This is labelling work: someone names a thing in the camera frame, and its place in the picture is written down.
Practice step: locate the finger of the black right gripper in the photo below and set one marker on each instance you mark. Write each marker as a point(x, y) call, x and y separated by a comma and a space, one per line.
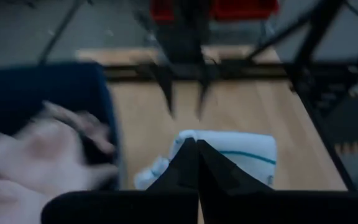
point(166, 87)
point(204, 90)

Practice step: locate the red crate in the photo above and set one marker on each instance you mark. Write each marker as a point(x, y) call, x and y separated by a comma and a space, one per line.
point(244, 7)

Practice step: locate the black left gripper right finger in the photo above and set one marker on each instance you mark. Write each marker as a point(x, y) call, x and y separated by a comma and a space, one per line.
point(219, 177)

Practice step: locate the navy fabric bin white stripes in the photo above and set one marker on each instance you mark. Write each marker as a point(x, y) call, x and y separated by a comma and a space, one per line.
point(26, 87)

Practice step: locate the light pink garment with tag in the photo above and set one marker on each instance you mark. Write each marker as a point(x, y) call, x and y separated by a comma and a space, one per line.
point(42, 161)

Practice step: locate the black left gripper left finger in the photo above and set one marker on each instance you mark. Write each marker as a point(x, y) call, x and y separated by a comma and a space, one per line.
point(182, 174)

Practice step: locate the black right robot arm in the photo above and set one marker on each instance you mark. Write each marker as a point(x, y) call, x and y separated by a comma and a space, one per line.
point(185, 15)

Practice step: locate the white sock with blue stripes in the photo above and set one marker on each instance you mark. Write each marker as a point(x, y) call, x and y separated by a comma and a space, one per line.
point(244, 143)

